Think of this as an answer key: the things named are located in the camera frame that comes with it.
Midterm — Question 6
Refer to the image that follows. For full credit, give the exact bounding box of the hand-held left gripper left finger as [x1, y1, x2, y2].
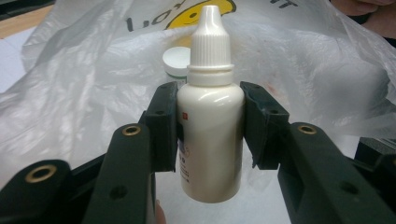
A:
[82, 82, 179, 224]

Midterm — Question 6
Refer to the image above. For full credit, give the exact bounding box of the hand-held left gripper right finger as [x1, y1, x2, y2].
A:
[239, 81, 396, 224]

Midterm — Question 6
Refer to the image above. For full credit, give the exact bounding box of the white dropper bottle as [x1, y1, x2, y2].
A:
[177, 4, 246, 204]

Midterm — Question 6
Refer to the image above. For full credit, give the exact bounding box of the smiley-face plastic bag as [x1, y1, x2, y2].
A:
[0, 0, 396, 224]

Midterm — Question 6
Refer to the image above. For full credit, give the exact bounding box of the white-capped small jar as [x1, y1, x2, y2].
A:
[162, 46, 191, 82]

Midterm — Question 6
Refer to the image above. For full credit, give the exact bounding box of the white board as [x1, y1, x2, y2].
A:
[0, 27, 36, 94]

